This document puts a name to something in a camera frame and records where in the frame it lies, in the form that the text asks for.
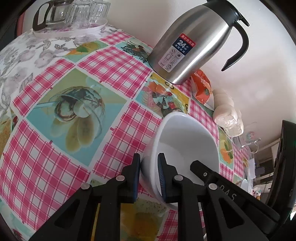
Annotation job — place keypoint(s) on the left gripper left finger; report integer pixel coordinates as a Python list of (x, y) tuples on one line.
[(125, 185)]

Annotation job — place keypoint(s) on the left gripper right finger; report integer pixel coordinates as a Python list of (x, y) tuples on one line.
[(174, 186)]

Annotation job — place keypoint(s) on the plain white bowl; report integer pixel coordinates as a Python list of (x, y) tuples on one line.
[(183, 140)]

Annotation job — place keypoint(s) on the clear glass mug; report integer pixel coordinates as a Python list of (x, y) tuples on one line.
[(247, 141)]

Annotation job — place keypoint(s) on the bag of white buns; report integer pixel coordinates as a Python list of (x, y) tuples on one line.
[(225, 115)]

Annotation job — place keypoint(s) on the checkered picture tablecloth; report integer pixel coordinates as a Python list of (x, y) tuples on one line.
[(75, 109)]

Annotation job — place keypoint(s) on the orange snack packet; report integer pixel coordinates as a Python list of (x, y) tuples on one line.
[(201, 89)]

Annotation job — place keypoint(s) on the stainless steel thermos jug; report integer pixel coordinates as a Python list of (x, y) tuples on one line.
[(194, 38)]

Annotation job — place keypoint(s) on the white tray under glasses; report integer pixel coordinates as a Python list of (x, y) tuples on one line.
[(65, 31)]

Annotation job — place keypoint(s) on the upturned clear glass cups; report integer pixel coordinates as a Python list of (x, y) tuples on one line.
[(85, 13)]

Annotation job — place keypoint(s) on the glass teapot black handle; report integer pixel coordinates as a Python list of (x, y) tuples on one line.
[(54, 14)]

